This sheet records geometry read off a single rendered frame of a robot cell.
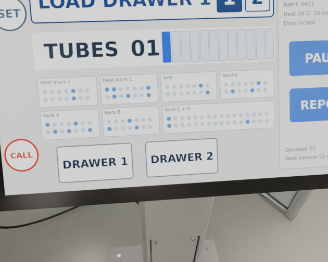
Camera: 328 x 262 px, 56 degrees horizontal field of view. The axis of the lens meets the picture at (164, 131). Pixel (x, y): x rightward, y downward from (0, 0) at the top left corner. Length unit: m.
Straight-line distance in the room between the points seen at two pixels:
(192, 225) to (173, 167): 0.34
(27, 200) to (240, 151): 0.28
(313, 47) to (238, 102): 0.12
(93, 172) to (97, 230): 1.10
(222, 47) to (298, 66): 0.10
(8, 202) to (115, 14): 0.27
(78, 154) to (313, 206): 1.43
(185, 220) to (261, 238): 0.86
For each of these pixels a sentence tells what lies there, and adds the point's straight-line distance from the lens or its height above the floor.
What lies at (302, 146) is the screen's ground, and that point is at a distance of 0.44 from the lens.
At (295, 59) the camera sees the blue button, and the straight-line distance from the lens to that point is 0.44.
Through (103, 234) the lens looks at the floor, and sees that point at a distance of 1.48.
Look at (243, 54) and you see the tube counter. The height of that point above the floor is 1.10.
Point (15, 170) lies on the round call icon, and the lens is 0.42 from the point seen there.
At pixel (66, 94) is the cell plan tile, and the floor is 1.07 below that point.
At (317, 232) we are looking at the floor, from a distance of 1.63.
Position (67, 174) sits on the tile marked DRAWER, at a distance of 0.41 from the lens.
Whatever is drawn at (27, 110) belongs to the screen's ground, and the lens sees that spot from 0.41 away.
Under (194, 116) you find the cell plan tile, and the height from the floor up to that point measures 1.04.
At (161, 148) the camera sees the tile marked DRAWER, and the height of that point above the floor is 1.01.
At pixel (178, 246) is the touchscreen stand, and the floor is 0.57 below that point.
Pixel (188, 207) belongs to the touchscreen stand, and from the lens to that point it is 0.65.
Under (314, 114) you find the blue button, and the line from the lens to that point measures 0.45.
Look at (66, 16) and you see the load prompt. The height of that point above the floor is 1.14.
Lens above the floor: 1.31
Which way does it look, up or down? 45 degrees down
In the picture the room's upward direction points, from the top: 1 degrees clockwise
